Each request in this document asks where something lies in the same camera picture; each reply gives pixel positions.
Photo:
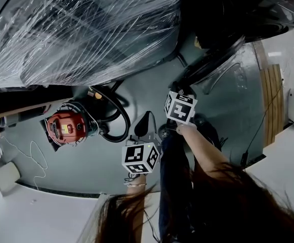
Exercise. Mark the brown wooden plank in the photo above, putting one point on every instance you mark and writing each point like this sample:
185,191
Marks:
259,57

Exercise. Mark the round washer door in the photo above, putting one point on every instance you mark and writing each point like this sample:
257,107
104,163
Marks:
207,67

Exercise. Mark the person's black shoe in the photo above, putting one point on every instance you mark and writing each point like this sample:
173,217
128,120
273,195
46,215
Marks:
164,133
201,120

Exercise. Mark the person's left forearm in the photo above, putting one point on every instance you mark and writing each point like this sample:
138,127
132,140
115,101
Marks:
136,191

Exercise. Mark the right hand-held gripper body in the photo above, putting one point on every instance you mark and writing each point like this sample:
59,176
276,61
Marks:
181,109

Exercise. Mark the person's left black shoe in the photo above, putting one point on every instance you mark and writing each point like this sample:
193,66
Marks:
164,133

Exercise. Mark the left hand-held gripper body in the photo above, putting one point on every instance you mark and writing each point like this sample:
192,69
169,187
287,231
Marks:
136,156

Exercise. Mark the person's blue jeans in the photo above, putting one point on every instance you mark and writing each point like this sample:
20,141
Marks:
174,186

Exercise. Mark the black washing machine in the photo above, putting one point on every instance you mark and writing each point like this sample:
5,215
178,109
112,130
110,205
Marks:
212,14

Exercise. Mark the wooden beam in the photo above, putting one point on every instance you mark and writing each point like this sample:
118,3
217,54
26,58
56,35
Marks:
22,110

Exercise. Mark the plastic-wrapped grey appliance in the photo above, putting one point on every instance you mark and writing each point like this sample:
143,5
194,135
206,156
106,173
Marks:
73,34

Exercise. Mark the wooden slatted board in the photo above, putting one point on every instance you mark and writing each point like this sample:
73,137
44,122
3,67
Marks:
272,105

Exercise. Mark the person's right black shoe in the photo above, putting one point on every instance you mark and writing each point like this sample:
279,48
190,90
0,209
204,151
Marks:
201,120

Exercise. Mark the person's right forearm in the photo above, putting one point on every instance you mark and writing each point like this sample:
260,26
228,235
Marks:
202,148

